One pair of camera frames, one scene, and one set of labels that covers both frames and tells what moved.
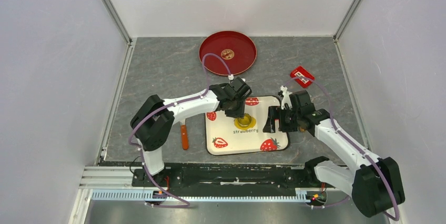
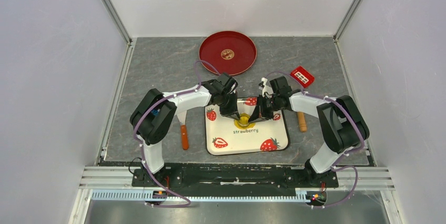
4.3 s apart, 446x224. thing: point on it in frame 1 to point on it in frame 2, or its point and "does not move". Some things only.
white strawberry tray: x=244 y=135 does not move
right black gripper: x=276 y=112 to x=260 y=114
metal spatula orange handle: x=184 y=137 does not move
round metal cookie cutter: x=245 y=121 does not move
